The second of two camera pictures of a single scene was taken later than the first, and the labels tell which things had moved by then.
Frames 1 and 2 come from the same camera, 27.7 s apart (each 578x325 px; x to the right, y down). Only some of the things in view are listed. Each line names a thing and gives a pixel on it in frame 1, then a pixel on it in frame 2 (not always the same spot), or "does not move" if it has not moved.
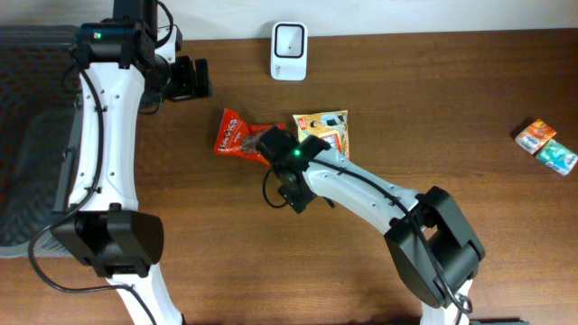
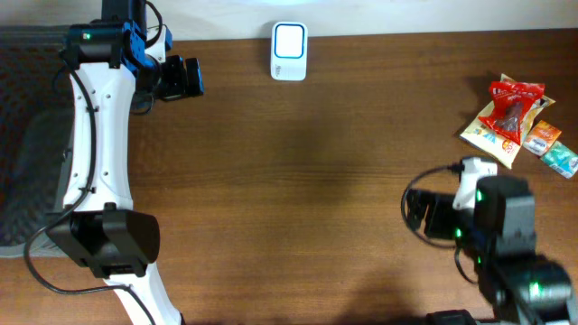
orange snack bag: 237,137 → 512,100
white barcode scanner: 289,51 does not move
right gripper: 269,143 → 416,210
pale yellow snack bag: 332,126 → 496,144
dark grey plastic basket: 41,88 does not move
